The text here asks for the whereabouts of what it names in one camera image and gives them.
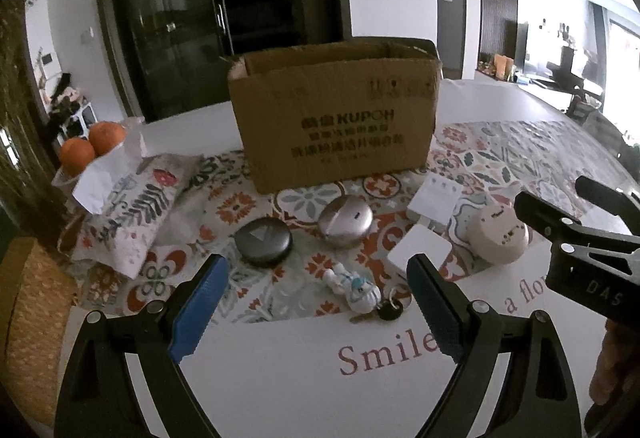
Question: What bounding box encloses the white astronaut figurine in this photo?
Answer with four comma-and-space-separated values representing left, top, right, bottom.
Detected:
320, 267, 383, 313

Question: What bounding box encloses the grey interior door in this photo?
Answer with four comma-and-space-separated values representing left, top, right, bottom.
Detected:
434, 0, 476, 73

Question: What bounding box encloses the brown cardboard box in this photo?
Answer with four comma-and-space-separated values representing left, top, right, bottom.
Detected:
227, 38, 444, 193

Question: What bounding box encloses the floral fabric tissue cover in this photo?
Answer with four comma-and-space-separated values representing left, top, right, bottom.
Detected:
70, 153, 206, 279

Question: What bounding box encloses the white storage shelf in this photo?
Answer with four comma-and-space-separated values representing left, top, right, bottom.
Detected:
42, 72, 96, 139

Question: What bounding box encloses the beige round container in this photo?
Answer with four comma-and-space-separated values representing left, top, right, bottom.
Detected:
466, 204, 530, 263

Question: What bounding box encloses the white patterned tablecloth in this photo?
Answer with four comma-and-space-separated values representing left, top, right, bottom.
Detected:
50, 78, 640, 438

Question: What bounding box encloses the white low cabinet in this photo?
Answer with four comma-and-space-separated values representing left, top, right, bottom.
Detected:
475, 68, 571, 108

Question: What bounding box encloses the person's right hand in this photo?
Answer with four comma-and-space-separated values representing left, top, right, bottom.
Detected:
595, 318, 640, 414

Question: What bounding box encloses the silver round case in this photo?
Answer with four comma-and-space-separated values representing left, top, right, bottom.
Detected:
317, 195, 374, 249

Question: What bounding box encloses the white rectangular adapter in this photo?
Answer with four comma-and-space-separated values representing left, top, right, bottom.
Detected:
406, 175, 463, 231

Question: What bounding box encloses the white fruit basket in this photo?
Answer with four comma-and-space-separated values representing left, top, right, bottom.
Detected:
51, 118, 148, 191

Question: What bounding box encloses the dark side chair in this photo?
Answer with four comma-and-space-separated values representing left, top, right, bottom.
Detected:
575, 108, 640, 169

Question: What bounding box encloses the dark glass sliding door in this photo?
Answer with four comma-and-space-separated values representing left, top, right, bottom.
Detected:
95, 0, 351, 123

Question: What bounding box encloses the dark grey round case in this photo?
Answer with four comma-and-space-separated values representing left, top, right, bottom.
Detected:
234, 218, 293, 267

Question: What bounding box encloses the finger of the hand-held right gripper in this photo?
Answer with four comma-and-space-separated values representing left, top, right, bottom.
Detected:
514, 190, 640, 319
575, 175, 640, 219

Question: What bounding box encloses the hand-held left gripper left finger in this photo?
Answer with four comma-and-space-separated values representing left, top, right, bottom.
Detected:
55, 254, 231, 438

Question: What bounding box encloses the white square box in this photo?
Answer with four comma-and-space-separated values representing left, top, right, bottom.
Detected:
386, 225, 449, 281

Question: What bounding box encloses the orange fruit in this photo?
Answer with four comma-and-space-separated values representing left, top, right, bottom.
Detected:
59, 138, 96, 177
88, 121, 127, 156

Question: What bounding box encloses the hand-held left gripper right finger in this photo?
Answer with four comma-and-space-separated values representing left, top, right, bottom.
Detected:
406, 254, 586, 438

